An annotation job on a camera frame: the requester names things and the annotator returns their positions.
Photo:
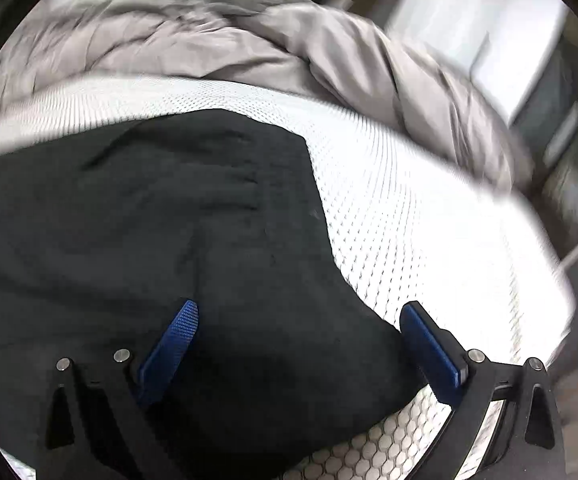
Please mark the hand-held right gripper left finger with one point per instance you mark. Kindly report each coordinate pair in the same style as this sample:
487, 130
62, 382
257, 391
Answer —
169, 345

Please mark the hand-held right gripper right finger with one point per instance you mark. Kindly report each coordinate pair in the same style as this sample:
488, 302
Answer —
431, 350

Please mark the black pants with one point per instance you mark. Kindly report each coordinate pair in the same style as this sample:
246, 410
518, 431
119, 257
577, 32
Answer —
144, 220

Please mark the white patterned mattress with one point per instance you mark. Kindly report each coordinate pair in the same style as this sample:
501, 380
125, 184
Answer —
419, 210

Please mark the grey duvet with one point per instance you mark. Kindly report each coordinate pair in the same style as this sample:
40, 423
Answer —
219, 45

